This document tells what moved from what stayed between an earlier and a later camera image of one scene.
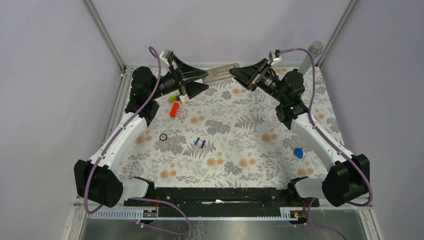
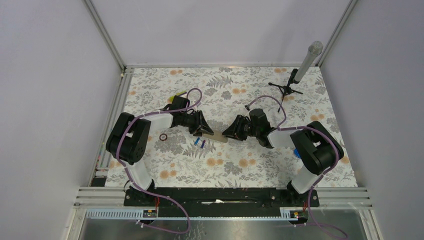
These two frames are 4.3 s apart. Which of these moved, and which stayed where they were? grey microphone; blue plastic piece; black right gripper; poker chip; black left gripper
Moved: black right gripper; black left gripper
Stayed: grey microphone; poker chip; blue plastic piece
